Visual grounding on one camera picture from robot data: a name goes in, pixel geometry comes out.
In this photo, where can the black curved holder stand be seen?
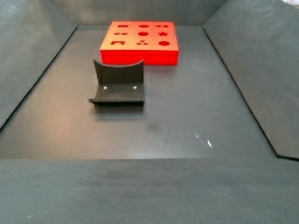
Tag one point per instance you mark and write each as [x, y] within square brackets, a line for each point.
[119, 78]

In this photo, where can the red shape sorter box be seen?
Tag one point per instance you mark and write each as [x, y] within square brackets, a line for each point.
[141, 40]

